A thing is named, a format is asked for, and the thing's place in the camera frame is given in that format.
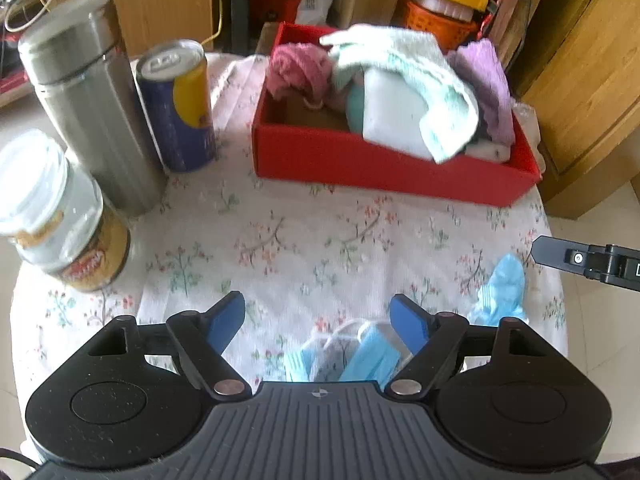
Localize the mint white towel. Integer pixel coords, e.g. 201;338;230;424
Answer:
319;24;480;164

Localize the purple fluffy cloth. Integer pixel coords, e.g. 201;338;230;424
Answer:
446;38;515;146

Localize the pink knitted flower cloth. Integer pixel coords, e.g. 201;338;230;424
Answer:
265;44;333;104

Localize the speckled white sponge block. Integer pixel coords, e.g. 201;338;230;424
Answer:
464;140;511;164

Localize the pink pig plush toy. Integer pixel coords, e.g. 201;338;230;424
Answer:
324;70;364;136

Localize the light blue crumpled cloth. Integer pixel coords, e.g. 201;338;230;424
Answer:
468;254;528;327

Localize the light blue face mask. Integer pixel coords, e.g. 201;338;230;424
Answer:
283;318;412;389

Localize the floral white tablecloth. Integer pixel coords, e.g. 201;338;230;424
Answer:
10;54;567;403

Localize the Moccona glass coffee jar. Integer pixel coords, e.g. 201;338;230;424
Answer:
1;129;131;292

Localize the wooden cabinet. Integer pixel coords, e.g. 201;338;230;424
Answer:
509;0;640;219

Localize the red cardboard box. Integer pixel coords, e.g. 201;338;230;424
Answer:
252;23;541;207

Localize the blue yellow drink can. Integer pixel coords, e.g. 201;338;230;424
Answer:
136;39;215;172

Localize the orange plastic basket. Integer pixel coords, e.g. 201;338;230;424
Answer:
398;0;478;53

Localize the stainless steel thermos flask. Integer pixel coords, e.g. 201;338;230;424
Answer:
18;0;166;217

